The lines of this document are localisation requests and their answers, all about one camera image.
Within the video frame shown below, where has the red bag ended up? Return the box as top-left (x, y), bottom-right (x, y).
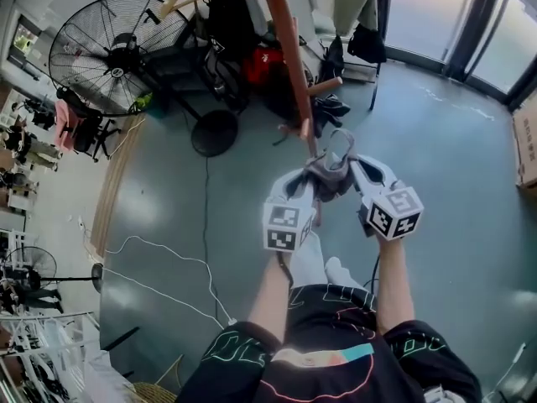
top-left (242, 46), bottom-right (290, 96)

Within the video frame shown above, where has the person's black printed t-shirt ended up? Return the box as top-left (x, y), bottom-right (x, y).
top-left (178, 283), bottom-right (483, 403)

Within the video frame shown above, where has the white metal rack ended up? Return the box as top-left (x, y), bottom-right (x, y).
top-left (0, 311), bottom-right (102, 403)

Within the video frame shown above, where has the black cable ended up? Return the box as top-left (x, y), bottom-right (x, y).
top-left (202, 155), bottom-right (211, 268)

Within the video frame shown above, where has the black backpack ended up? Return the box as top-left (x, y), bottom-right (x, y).
top-left (201, 35), bottom-right (253, 113)

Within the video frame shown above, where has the brown wooden coat rack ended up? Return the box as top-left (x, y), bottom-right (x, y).
top-left (234, 0), bottom-right (344, 226)

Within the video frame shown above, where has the pink chair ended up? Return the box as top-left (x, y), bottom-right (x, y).
top-left (53, 98), bottom-right (85, 154)

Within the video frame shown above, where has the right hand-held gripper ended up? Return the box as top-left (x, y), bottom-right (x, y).
top-left (351, 154), bottom-right (425, 242)

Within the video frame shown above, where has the person's right forearm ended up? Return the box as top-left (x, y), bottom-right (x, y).
top-left (375, 233), bottom-right (416, 336)

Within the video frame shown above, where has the black cloth on floor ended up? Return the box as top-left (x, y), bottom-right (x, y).
top-left (313, 93), bottom-right (352, 139)

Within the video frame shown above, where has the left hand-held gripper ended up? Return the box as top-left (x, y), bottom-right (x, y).
top-left (263, 167), bottom-right (318, 253)

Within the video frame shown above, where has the small black floor fan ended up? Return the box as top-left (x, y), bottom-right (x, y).
top-left (0, 245), bottom-right (104, 296)

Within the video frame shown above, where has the person's left forearm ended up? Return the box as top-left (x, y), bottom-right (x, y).
top-left (247, 251), bottom-right (295, 343)

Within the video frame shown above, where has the cardboard box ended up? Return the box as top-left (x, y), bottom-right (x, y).
top-left (511, 103), bottom-right (537, 191)

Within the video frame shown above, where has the large black floor fan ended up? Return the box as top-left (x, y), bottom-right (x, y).
top-left (48, 0), bottom-right (240, 158)

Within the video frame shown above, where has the white cable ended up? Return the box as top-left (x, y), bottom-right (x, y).
top-left (79, 216), bottom-right (238, 327)

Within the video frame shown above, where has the wicker basket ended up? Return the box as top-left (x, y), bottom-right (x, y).
top-left (133, 381), bottom-right (180, 403)

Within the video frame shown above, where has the grey cap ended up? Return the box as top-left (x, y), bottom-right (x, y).
top-left (289, 128), bottom-right (358, 204)

